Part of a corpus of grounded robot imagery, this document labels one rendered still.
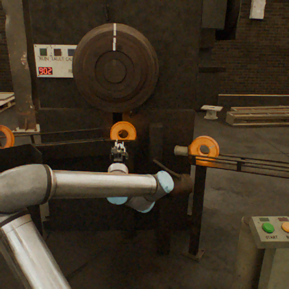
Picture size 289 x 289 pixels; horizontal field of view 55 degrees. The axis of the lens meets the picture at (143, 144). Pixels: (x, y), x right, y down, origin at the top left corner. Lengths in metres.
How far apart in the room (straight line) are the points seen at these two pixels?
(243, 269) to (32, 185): 1.02
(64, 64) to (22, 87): 2.73
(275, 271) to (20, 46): 3.97
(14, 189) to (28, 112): 3.71
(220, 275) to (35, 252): 1.20
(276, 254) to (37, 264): 0.84
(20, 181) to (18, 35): 3.68
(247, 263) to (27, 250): 0.95
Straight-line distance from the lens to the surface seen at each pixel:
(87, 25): 1.74
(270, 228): 1.18
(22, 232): 0.89
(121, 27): 1.57
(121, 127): 1.66
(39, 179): 0.81
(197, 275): 1.79
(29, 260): 0.88
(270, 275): 1.29
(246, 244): 1.37
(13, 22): 4.42
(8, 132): 1.86
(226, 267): 1.88
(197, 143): 1.56
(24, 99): 4.46
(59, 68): 1.76
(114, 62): 1.48
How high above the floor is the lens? 1.24
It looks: 19 degrees down
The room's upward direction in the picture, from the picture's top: 1 degrees clockwise
